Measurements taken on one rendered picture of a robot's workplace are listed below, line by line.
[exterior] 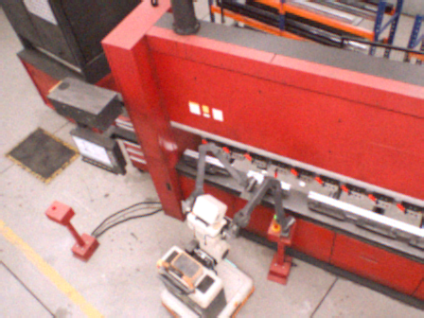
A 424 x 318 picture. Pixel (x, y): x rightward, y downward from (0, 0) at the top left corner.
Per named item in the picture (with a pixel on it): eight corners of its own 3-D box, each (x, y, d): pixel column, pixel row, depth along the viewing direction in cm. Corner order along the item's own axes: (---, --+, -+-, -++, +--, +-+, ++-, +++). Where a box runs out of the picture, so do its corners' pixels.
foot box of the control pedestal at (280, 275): (266, 279, 425) (266, 273, 416) (273, 256, 439) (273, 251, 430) (286, 286, 419) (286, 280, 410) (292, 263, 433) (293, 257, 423)
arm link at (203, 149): (197, 141, 342) (199, 143, 333) (214, 142, 345) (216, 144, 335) (192, 195, 351) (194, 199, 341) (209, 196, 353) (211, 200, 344)
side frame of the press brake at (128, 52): (164, 215, 485) (100, 42, 306) (201, 160, 528) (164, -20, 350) (184, 222, 475) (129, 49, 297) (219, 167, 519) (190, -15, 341)
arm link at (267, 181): (264, 170, 327) (272, 175, 319) (275, 178, 335) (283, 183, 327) (231, 219, 329) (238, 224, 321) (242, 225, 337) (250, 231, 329)
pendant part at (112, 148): (82, 160, 382) (67, 132, 354) (91, 150, 388) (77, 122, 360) (123, 176, 365) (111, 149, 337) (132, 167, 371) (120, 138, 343)
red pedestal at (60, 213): (71, 256, 465) (39, 215, 400) (86, 237, 478) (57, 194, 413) (86, 263, 457) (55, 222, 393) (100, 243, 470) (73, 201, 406)
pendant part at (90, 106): (83, 165, 397) (44, 96, 331) (99, 146, 409) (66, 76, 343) (128, 184, 377) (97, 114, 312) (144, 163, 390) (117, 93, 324)
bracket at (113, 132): (97, 147, 404) (94, 142, 398) (112, 129, 416) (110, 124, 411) (132, 160, 389) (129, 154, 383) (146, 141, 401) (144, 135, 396)
